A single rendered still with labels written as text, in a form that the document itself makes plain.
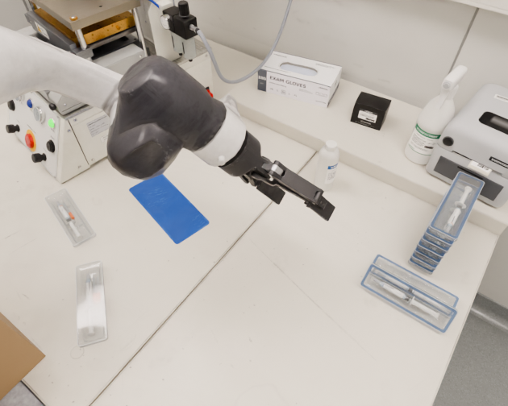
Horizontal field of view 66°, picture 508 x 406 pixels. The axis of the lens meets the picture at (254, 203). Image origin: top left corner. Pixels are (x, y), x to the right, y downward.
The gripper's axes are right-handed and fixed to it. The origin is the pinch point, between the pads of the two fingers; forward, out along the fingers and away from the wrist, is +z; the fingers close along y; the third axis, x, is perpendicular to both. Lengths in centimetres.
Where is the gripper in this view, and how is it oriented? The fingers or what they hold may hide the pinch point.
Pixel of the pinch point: (301, 203)
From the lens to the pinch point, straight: 76.1
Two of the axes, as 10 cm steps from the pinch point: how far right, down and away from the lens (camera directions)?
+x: 4.8, -8.7, 1.3
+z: 6.4, 4.5, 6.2
